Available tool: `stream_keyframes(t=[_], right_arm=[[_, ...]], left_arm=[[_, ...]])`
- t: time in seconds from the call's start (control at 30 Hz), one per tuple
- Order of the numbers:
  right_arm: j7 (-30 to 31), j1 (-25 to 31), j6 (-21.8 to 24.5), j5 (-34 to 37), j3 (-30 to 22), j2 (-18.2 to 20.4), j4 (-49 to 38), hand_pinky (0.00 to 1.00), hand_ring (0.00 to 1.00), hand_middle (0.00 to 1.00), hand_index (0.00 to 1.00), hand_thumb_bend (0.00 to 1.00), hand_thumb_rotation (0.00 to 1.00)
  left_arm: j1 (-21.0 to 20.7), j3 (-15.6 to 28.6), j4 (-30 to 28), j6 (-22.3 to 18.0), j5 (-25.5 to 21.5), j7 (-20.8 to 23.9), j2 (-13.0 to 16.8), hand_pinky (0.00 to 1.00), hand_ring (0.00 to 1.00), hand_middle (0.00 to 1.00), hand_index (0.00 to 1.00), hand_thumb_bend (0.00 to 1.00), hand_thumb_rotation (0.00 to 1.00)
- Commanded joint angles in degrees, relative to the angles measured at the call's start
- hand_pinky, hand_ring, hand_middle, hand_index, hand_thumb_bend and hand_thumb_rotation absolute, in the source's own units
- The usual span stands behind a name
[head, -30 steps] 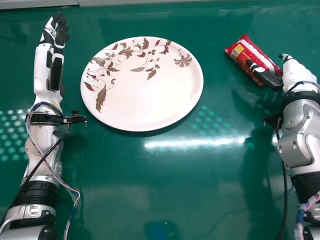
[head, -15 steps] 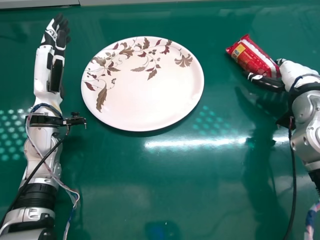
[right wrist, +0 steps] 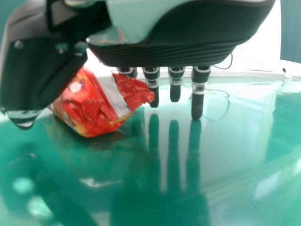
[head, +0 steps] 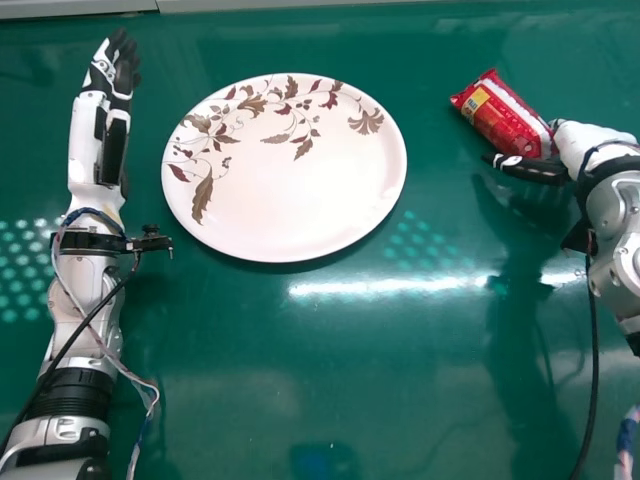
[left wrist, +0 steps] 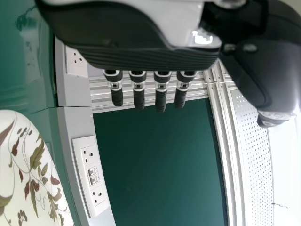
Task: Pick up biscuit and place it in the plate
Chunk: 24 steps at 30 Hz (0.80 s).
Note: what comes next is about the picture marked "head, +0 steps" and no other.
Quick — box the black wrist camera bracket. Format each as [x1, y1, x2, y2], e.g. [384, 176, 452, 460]
[130, 223, 175, 261]

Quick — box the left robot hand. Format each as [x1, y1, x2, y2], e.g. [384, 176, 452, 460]
[49, 27, 144, 255]

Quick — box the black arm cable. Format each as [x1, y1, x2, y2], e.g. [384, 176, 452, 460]
[12, 249, 144, 431]
[567, 279, 601, 480]

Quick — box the white plate brown leaf pattern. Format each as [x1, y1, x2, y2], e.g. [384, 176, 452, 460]
[160, 73, 407, 263]

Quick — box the grey table edge rail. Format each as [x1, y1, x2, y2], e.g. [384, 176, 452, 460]
[0, 0, 157, 12]
[157, 0, 640, 21]

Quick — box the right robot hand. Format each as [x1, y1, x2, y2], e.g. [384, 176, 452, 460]
[481, 117, 640, 196]

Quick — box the red biscuit packet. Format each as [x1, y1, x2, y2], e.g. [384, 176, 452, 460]
[449, 68, 557, 162]

